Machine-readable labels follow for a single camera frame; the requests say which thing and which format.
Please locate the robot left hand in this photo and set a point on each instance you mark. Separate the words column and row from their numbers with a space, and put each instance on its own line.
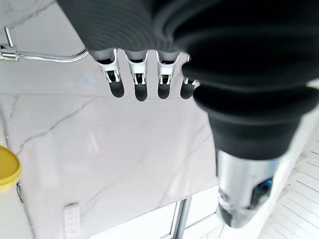
column 224, row 74

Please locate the yellow plastic bowl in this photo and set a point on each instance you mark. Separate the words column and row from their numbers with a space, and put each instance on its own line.
column 8, row 169

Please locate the white wall socket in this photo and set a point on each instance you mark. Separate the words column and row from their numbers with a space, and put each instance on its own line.
column 71, row 219

